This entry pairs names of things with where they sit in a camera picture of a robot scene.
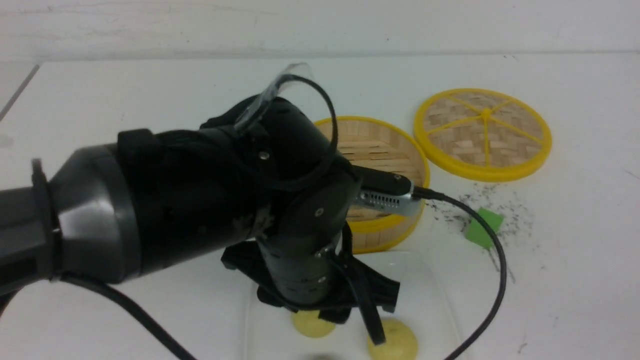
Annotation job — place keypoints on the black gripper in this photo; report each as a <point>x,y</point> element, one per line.
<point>331,281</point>

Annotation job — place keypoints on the white rectangular plate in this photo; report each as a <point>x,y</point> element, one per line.
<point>422,305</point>

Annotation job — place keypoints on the green sponge block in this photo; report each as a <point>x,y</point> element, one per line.
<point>476,233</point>

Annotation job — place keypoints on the yellow steamed bun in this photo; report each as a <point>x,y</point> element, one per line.
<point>310,325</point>
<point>401,342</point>

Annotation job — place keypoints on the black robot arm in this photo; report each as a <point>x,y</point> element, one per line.
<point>273,195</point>

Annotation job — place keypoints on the yellow bamboo steamer basket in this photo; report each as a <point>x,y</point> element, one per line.
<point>378,145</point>

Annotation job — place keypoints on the yellow bamboo steamer lid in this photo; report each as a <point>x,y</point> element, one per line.
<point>482,135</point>

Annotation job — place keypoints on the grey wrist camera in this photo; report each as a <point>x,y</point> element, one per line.
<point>385,195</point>

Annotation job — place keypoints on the yellow steamed bun front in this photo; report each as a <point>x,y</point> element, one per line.
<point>310,325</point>

